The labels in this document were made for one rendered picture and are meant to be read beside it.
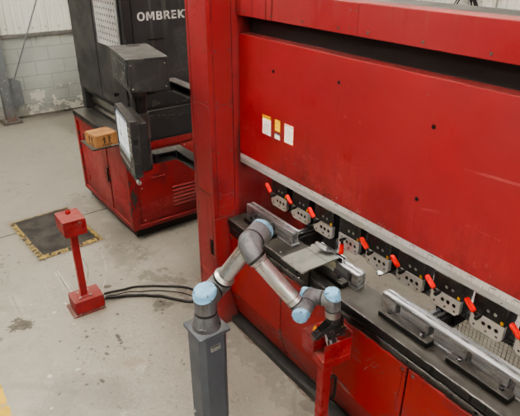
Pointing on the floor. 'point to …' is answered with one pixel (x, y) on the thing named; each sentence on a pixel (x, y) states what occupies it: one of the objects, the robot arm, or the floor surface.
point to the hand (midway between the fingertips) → (329, 348)
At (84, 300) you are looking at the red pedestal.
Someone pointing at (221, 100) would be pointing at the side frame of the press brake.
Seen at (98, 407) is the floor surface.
